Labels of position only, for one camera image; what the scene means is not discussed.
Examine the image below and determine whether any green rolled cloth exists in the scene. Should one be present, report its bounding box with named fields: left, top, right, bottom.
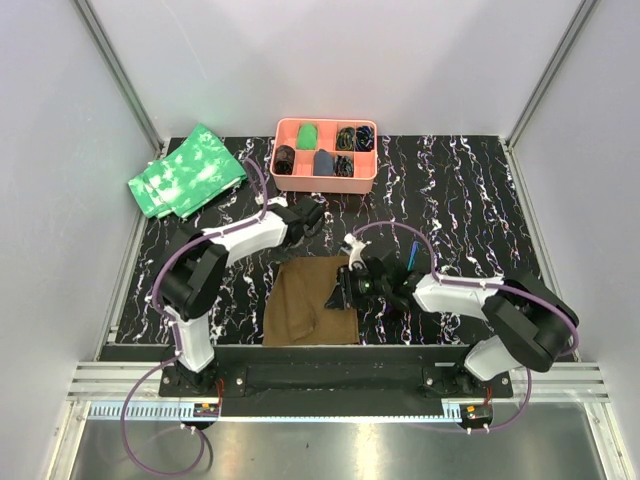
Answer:
left=296, top=123, right=318, bottom=150

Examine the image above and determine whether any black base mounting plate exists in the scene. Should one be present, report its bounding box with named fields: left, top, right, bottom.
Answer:
left=159, top=346, right=513, bottom=422

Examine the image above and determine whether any black multicolour rolled cloth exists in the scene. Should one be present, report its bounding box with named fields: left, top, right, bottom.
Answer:
left=335, top=126, right=356, bottom=151

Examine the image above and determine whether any green white patterned cloth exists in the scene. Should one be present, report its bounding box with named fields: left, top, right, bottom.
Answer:
left=128, top=124, right=247, bottom=218

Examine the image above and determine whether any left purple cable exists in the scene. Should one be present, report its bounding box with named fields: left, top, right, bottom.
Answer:
left=122, top=157, right=271, bottom=474

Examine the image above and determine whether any dark brown rolled cloth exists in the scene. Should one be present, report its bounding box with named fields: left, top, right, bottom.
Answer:
left=273, top=144, right=296, bottom=175

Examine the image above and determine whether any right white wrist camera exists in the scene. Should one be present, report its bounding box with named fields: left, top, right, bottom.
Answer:
left=343, top=233, right=369, bottom=271

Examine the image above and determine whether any pink compartment tray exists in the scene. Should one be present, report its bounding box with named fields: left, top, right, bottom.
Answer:
left=270, top=118, right=378, bottom=195

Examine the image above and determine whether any black marble pattern mat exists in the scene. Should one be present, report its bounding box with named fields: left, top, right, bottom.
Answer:
left=107, top=135, right=541, bottom=347

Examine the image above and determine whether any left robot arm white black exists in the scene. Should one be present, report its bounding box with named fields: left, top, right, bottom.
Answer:
left=151, top=196, right=325, bottom=396

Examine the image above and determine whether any black blue rolled cloth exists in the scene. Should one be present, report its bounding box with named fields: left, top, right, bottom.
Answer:
left=354, top=125, right=376, bottom=152

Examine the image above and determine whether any blue grey rolled cloth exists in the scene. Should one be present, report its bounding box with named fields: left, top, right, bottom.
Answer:
left=313, top=149, right=334, bottom=177

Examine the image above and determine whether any black patterned rolled cloth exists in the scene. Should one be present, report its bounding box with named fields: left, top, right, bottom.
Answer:
left=334, top=155, right=355, bottom=178

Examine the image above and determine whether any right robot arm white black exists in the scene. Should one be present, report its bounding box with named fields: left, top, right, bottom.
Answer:
left=325, top=257, right=579, bottom=397

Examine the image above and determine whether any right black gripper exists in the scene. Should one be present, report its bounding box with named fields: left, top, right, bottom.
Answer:
left=324, top=263, right=390, bottom=310

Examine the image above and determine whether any brown cloth napkin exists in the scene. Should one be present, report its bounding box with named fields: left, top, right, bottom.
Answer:
left=263, top=256, right=359, bottom=347

